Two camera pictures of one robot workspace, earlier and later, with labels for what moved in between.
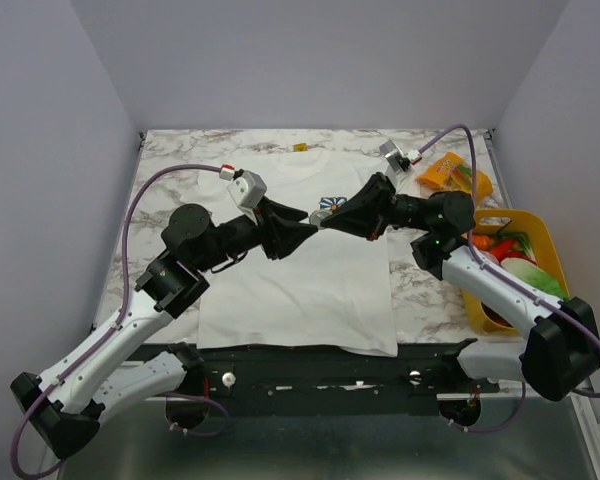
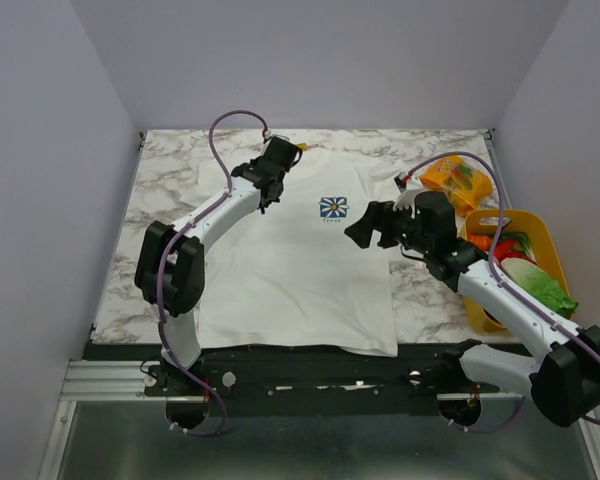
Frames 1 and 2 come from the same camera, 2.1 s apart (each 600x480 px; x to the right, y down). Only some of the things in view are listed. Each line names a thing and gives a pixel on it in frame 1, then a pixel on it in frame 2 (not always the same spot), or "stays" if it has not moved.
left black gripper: x=282 y=236 → x=276 y=201
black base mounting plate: x=375 y=379 stays
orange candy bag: x=454 y=175 stays
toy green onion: x=522 y=238 stays
